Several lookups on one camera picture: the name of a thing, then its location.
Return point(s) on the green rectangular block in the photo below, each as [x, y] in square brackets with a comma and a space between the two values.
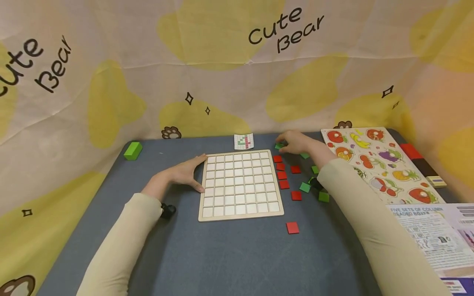
[133, 151]

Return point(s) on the black wrist band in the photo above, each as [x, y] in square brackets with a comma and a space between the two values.
[315, 183]
[168, 211]

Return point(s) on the person's right fingers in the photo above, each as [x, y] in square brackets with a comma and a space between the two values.
[286, 140]

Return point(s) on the small pattern card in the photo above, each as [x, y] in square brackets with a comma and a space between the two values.
[244, 141]

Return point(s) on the cream striped block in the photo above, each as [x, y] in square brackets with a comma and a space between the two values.
[436, 181]

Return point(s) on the fruit peg puzzle board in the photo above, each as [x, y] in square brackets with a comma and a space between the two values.
[377, 164]

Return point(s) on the person's right forearm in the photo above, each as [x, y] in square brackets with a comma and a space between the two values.
[370, 230]

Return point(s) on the black rectangular block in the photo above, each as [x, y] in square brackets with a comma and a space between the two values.
[424, 167]

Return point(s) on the red square tile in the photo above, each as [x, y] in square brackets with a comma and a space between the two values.
[295, 169]
[277, 158]
[284, 184]
[296, 195]
[292, 227]
[280, 166]
[282, 175]

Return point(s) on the purple printed box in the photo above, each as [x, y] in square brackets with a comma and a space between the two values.
[459, 285]

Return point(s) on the red rectangular block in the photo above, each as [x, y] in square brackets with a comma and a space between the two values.
[410, 151]

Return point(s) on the person's left thumb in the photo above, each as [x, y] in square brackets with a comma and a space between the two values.
[197, 187]

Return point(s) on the person's right hand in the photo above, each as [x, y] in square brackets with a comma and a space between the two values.
[301, 144]

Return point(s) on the person's left hand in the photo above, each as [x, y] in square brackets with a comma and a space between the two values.
[185, 174]

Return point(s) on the white printed box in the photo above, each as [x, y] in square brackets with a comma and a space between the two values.
[433, 234]

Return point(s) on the wooden grid board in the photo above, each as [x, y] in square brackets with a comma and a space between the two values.
[240, 185]

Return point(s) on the person's left fingers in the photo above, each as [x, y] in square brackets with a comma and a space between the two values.
[196, 160]

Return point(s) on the person's left forearm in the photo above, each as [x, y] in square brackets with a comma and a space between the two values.
[122, 242]

